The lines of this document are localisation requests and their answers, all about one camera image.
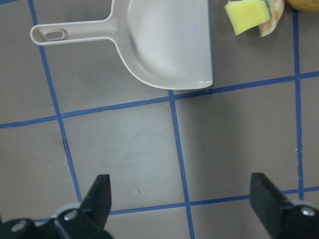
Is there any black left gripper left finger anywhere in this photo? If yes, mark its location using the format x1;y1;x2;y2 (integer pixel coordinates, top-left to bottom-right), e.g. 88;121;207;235
53;174;111;239

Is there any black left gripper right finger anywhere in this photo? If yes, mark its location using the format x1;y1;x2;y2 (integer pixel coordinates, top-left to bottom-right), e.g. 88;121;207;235
250;172;319;239

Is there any beige plastic dustpan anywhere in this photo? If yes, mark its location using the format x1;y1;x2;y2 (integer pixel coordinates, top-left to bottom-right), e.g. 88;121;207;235
30;0;213;90

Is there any yellow green sponge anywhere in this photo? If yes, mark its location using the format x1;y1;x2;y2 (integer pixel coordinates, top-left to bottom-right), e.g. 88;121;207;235
224;0;271;35

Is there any croissant bread piece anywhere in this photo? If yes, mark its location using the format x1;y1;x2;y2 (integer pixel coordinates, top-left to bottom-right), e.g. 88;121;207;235
258;0;285;37

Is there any round brown bread roll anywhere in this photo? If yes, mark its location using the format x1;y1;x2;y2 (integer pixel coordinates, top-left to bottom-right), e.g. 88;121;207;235
286;0;319;12

